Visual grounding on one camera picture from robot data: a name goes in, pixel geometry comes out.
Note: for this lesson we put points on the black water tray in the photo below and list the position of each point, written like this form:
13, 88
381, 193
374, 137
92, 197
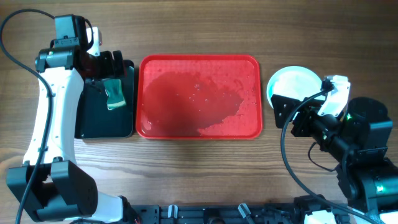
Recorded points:
95, 121

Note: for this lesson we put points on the red plastic tray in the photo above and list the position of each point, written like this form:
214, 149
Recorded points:
199, 96

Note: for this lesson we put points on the white plate top green stain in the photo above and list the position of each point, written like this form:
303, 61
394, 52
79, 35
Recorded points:
293, 82

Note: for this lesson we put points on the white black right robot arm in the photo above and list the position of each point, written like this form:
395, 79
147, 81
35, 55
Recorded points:
357, 139

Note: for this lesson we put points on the green yellow sponge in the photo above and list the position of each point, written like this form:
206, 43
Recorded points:
113, 89

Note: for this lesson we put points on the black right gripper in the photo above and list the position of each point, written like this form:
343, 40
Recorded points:
283, 106

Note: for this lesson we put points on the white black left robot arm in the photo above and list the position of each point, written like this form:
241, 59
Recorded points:
49, 185

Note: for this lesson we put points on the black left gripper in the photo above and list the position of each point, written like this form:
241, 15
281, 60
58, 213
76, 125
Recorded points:
105, 59

